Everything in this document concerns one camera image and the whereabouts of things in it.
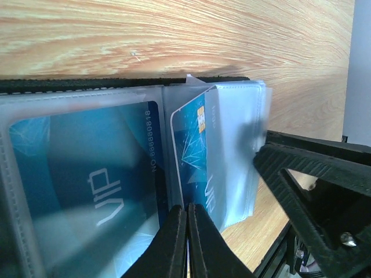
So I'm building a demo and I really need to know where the blue card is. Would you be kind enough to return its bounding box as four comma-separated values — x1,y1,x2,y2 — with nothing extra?
9,101,161,277
170,92,217,217

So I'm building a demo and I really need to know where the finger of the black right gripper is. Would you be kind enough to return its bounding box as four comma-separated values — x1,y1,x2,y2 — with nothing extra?
253,131,370,277

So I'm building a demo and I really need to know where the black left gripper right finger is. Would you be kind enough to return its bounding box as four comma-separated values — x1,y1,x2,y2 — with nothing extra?
187,203,254,277

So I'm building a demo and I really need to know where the black cage frame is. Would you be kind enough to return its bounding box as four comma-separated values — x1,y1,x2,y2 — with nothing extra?
253,222,295,278

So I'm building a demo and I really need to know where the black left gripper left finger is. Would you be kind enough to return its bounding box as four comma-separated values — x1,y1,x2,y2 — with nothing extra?
123,205,187,277

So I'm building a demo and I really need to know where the black leather card holder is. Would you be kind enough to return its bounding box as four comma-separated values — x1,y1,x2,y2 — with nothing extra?
1,75,272,277

